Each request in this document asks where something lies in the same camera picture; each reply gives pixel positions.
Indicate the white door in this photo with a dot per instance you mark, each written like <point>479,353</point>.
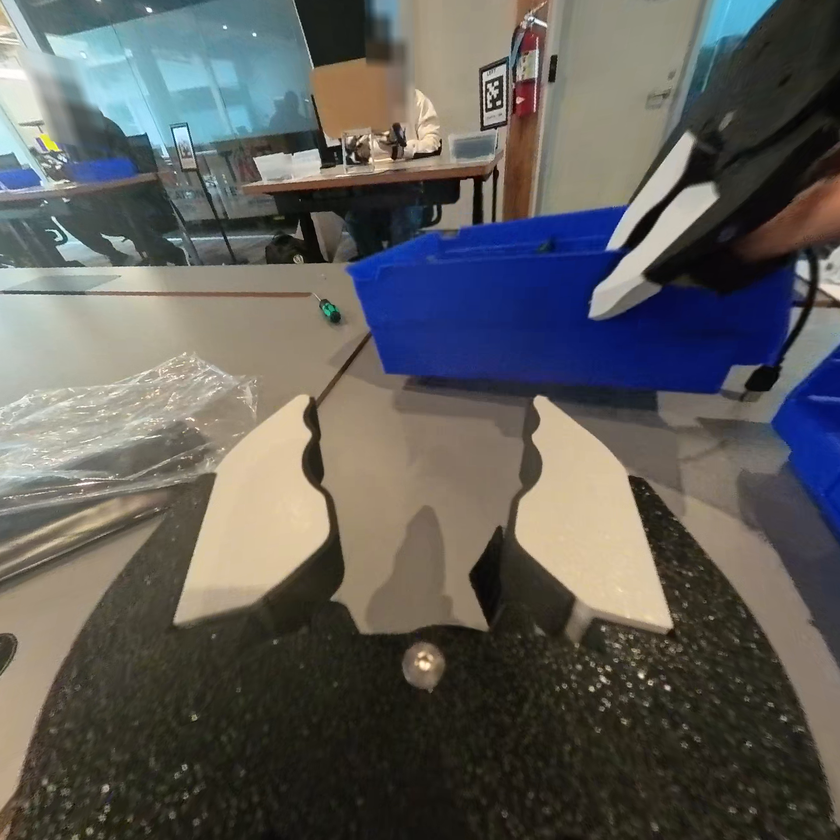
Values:
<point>610,98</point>

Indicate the printed marker sign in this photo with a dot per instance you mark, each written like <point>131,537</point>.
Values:
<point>494,92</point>

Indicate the clear plastic bag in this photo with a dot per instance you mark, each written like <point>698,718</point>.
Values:
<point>118,420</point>

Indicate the small sign stand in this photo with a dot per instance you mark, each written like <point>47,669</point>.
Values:
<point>184,148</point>

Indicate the clear plastic box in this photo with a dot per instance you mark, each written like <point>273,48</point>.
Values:
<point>272,166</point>
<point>472,145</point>
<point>358,151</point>
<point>305,163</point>

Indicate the person's right hand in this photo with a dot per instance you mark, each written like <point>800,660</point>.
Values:
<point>800,223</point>

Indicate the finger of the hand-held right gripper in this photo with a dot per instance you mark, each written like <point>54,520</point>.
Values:
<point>649,262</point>
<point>656,190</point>

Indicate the blue plastic bin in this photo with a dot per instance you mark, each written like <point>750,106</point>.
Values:
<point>814,433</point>
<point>492,315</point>
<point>98,169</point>

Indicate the dark metal bar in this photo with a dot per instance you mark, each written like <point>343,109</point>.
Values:
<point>65,531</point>

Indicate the brown topped work table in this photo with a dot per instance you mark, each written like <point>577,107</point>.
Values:
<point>65,190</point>
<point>367,174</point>

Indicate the red fire extinguisher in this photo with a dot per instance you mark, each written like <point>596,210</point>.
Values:
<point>527,65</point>

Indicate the cardboard panel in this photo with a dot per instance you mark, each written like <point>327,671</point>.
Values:
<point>341,98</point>

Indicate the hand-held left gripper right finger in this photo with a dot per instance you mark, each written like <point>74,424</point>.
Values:
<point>590,525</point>

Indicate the black backpack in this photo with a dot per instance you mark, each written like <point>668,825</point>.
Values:
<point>285,248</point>

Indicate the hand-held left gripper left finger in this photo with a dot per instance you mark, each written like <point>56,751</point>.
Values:
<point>256,518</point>

